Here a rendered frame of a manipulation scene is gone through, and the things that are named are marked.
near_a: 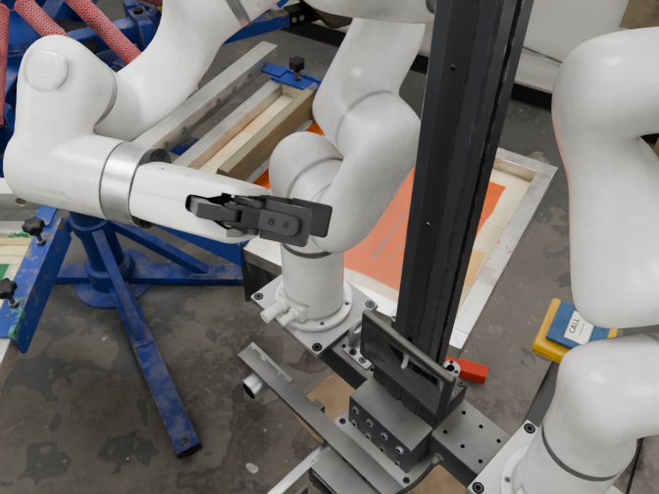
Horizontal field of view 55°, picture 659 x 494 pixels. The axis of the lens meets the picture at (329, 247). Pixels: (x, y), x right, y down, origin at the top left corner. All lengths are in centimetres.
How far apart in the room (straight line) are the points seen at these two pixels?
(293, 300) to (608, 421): 50
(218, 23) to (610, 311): 44
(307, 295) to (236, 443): 128
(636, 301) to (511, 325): 188
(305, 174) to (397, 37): 19
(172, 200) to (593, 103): 35
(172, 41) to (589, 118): 41
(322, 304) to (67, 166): 49
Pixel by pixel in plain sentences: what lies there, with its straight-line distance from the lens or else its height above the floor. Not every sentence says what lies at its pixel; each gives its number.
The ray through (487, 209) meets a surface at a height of 95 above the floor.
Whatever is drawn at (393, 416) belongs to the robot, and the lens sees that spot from 92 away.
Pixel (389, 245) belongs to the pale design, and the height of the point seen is 95.
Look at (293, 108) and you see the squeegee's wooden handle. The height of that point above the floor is 106.
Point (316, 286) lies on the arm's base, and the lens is 93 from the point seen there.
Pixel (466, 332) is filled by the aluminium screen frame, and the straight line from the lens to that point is 120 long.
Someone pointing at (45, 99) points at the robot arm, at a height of 163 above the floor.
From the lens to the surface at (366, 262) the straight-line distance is 133.
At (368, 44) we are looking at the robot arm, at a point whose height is 158.
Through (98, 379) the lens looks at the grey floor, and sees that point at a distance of 241.
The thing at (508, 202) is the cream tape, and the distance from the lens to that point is 151.
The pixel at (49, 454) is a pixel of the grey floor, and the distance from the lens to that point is 232.
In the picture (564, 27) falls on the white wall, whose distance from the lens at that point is 335.
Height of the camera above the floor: 195
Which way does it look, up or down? 47 degrees down
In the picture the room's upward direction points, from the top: straight up
